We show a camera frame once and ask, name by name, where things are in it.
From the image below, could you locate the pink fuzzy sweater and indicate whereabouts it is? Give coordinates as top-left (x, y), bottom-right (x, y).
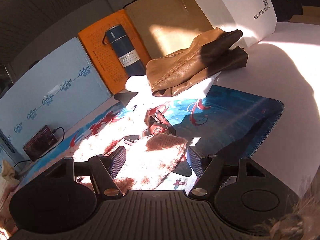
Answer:
top-left (69, 110), bottom-right (188, 192)

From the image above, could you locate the anime print desk mat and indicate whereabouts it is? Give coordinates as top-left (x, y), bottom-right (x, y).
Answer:
top-left (20, 86), bottom-right (284, 190)

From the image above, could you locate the smartphone with lit screen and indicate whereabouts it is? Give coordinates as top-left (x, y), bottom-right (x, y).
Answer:
top-left (23, 125), bottom-right (57, 161)

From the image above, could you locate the white folded garment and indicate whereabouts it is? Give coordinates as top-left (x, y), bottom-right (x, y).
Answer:
top-left (125, 72), bottom-right (221, 103)

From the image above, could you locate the tan leather bag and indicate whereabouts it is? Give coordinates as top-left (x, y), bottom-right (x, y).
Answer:
top-left (146, 28), bottom-right (248, 97)

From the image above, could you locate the orange cardboard box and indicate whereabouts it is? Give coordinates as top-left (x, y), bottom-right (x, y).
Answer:
top-left (78, 9), bottom-right (151, 94)

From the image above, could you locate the dark blue vacuum bottle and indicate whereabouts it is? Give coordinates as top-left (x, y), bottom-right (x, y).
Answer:
top-left (102, 24), bottom-right (146, 77)

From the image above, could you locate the brown cardboard box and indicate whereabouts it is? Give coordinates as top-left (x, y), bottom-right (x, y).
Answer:
top-left (125, 0), bottom-right (213, 59)

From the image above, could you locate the white paper bag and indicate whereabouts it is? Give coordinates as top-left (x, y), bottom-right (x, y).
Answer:
top-left (195, 0), bottom-right (277, 48)

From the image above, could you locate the black cable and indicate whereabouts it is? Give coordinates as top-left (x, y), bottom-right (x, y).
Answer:
top-left (12, 126), bottom-right (66, 169)

